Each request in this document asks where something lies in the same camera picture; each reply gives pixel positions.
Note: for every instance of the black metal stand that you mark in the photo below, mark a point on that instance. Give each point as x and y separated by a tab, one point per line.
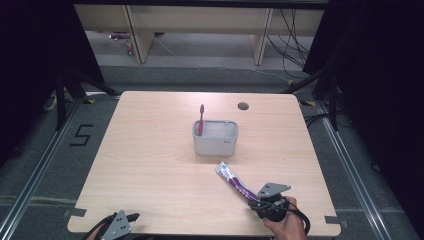
333	100
60	100

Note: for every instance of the white and purple toothpaste tube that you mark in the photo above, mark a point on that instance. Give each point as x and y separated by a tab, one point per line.
233	180

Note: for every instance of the grey plastic toothbrush holder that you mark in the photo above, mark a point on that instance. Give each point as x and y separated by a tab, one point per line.
215	143

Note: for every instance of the pink object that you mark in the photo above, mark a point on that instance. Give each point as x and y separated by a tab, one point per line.
119	35

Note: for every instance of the dark curtain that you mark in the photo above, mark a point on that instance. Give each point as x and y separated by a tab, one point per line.
33	66
383	83

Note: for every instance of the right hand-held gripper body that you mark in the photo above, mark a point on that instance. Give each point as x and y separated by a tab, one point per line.
273	189

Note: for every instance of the aluminium floor rail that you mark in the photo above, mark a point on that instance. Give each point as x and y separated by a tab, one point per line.
353	173
36	173

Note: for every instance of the small bottle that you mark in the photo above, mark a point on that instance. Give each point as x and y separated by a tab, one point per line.
129	48

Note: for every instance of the grey tape piece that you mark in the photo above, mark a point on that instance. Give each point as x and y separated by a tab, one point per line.
75	212
335	220

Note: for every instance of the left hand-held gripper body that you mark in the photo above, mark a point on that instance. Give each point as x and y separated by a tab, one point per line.
118	226

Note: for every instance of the pink toothbrush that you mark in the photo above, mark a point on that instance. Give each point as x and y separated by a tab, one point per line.
201	120

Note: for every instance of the person's right hand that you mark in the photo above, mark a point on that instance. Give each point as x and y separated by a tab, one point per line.
290	230

